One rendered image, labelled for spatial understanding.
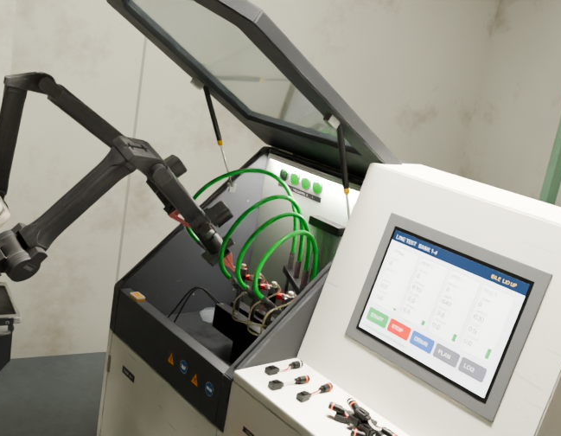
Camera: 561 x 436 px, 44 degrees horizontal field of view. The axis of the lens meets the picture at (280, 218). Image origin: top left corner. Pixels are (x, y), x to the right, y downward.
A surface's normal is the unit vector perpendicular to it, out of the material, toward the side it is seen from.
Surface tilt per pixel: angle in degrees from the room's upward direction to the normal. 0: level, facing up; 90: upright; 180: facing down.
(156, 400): 90
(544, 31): 90
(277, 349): 90
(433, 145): 90
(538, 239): 76
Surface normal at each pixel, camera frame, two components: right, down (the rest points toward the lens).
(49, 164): 0.48, 0.29
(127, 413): -0.77, 0.03
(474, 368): -0.70, -0.21
